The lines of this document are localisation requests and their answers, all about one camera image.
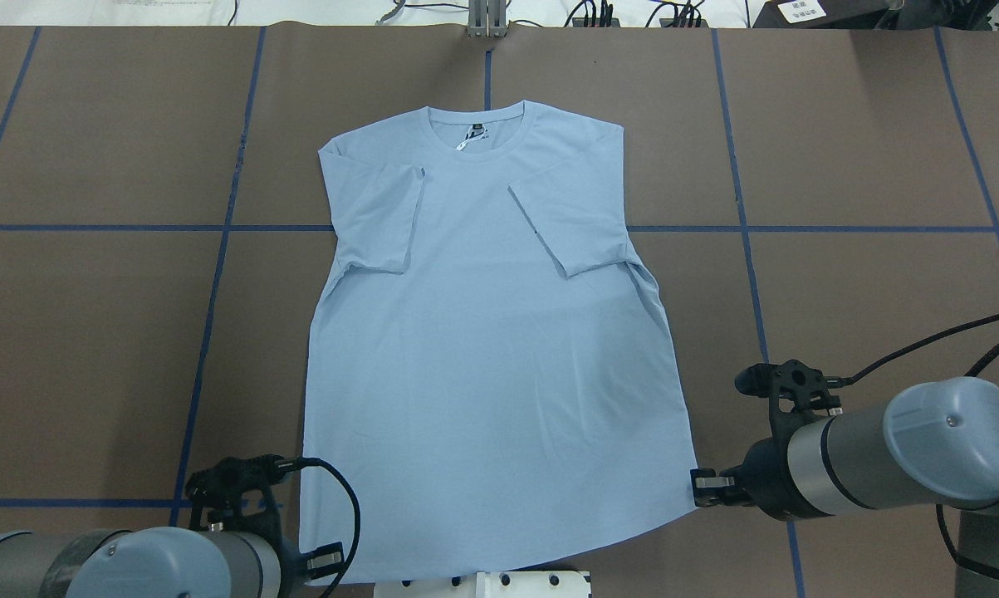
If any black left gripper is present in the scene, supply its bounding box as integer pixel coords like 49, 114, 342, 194
272, 537, 346, 597

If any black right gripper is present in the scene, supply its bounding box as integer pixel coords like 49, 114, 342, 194
690, 439, 795, 522

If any light blue t-shirt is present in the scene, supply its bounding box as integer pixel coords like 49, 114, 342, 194
298, 100, 697, 584

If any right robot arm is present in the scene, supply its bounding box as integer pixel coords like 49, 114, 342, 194
690, 377, 999, 597

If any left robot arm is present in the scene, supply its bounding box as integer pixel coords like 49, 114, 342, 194
0, 527, 345, 597

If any black device with label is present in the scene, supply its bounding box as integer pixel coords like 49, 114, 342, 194
751, 1, 905, 30

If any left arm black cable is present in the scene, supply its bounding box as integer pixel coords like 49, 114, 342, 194
296, 457, 362, 586

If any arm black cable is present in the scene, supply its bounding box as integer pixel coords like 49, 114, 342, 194
296, 457, 362, 586
840, 304, 999, 591

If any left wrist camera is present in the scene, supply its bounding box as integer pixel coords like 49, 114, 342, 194
184, 454, 306, 537

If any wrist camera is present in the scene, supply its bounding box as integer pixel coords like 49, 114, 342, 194
734, 360, 845, 444
184, 454, 306, 537

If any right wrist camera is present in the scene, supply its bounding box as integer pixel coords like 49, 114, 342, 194
734, 360, 845, 444

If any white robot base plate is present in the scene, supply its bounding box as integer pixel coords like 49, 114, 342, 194
373, 569, 594, 597

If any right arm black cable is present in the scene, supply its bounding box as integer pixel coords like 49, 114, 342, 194
840, 304, 999, 591

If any grey aluminium frame post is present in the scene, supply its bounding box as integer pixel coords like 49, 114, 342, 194
468, 0, 509, 39

